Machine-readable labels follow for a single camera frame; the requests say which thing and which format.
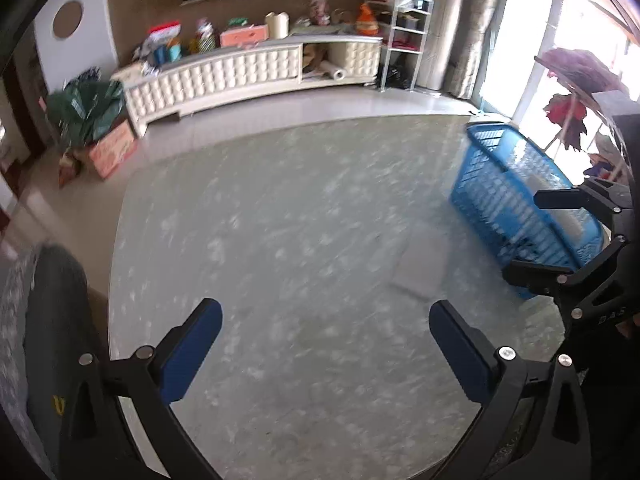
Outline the wooden clothes drying rack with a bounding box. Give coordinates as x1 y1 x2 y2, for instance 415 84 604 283
534 48 629 112

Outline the green plastic bag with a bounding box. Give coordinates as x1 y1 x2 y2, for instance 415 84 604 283
47 79 125 151

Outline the pink cardboard box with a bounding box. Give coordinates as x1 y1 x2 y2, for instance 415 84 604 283
88 120 137 180

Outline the paper towel roll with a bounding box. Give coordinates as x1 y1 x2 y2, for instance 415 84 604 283
319 60 346 81

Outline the pink drawer box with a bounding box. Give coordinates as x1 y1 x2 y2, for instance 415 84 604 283
220 25 269 48

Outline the pink purple cloth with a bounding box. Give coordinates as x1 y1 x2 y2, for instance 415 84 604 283
539 48 628 94

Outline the beige patterned curtain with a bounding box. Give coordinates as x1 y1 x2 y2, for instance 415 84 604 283
445 0 499 100

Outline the white tufted TV cabinet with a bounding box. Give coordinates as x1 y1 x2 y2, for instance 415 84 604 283
112 35 382 138

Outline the white quilted cloth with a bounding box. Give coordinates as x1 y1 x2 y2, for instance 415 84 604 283
524 172 590 245

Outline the red white gift box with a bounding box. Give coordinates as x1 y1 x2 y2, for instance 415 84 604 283
148 21 181 44

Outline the orange bag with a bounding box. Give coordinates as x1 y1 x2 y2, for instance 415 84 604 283
355 3 380 37

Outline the white plastic jug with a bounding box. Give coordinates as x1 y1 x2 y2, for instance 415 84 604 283
265 12 290 40

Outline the tall grey air conditioner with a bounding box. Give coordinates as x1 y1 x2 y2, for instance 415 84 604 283
416 0 463 91

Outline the white metal shelf rack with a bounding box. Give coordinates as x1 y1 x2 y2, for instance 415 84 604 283
376 0 435 91

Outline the blue plastic laundry basket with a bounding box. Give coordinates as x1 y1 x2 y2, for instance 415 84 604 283
450 122 604 270

